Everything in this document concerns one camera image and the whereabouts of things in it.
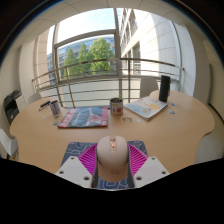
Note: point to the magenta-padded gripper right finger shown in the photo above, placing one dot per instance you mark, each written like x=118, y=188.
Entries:
x=148, y=170

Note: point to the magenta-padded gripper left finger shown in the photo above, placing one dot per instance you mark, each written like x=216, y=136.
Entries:
x=75, y=170

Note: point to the beige computer mouse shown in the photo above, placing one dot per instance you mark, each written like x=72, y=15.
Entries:
x=112, y=156

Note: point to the dark blue patterned mouse pad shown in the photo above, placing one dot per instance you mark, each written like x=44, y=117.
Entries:
x=75, y=148

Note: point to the red and blue magazine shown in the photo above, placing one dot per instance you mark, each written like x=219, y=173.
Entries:
x=85, y=117

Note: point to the light blue open booklet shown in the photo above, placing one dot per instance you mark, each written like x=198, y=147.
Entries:
x=146, y=107

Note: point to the printed drinking cup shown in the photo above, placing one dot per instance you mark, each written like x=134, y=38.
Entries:
x=55, y=108

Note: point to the white chair with wooden legs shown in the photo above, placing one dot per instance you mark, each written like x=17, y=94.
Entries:
x=8, y=141

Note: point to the tall black speaker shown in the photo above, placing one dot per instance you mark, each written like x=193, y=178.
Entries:
x=164, y=88

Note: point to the black office printer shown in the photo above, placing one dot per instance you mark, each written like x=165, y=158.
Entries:
x=11, y=106

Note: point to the metal balcony railing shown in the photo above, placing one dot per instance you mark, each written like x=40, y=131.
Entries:
x=100, y=77

